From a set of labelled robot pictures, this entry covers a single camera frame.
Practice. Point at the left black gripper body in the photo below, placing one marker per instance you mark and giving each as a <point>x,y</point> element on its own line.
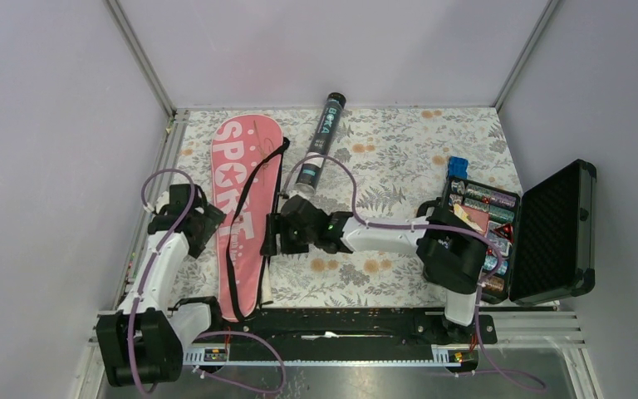
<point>210,220</point>

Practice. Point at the blue toy car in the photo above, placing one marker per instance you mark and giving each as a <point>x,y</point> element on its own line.
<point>457,167</point>

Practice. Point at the pink racket bag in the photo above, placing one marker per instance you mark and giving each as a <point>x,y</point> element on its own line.
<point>246,163</point>

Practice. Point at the pink badminton racket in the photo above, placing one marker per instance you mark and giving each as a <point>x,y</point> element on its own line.
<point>266,286</point>

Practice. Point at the black poker chip case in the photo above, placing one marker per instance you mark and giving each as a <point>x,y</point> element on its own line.
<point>530,249</point>

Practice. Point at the black shuttlecock tube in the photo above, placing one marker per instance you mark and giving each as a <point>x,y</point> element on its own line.
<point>310,171</point>

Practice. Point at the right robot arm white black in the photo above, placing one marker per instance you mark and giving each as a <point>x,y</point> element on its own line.
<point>407,242</point>

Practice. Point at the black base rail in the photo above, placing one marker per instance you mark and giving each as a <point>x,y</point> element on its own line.
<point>359,334</point>

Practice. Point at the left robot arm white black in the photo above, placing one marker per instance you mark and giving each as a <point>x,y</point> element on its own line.
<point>142,342</point>

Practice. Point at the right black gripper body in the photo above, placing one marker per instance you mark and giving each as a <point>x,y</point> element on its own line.
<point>293,240</point>

